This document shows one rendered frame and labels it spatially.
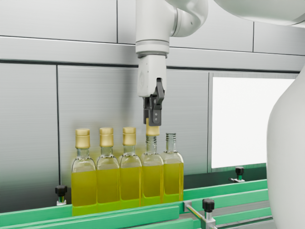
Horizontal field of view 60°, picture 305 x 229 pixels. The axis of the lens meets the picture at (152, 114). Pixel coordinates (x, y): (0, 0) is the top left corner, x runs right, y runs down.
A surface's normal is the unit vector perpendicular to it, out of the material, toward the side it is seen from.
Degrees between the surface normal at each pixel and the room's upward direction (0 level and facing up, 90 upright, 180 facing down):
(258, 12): 169
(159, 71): 85
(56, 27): 90
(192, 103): 90
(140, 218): 90
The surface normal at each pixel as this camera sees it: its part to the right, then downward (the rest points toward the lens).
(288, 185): -0.91, 0.04
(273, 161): -1.00, 0.04
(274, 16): 0.02, 1.00
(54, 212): 0.32, 0.07
